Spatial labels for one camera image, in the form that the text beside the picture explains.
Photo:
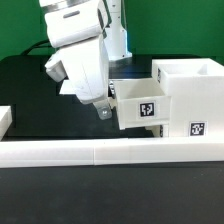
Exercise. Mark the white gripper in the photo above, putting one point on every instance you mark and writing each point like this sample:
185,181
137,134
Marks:
87,66

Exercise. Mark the white drawer box with knob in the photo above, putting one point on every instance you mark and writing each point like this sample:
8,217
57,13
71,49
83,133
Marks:
159,131

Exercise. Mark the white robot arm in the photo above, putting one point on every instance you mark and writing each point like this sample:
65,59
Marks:
87,35

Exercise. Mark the white marker base plate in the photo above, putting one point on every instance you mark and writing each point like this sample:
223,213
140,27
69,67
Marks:
68,88

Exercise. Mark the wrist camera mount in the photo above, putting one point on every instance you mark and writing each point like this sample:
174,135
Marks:
55,68

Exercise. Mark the white drawer cabinet frame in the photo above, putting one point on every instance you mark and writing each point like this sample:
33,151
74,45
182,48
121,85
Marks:
196,88

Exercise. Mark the white left side rail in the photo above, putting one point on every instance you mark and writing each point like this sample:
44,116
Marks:
5,120

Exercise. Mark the white border rail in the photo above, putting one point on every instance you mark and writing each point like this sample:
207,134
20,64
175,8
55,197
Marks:
109,151

